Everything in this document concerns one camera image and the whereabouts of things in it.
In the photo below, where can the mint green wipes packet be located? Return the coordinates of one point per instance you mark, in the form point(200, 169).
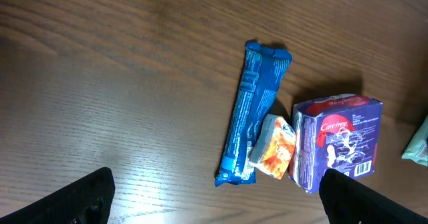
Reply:
point(417, 148)

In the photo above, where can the orange tissue packet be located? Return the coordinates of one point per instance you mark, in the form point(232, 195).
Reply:
point(274, 148)

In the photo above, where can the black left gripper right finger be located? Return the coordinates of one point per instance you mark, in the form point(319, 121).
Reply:
point(348, 201)

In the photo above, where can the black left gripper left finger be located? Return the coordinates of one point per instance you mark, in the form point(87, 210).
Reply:
point(85, 201)

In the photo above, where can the blue biscuit packet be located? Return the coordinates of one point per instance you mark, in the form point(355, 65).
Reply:
point(263, 71)

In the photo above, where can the purple Carefree pad pack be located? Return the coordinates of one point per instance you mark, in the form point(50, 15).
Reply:
point(339, 132)

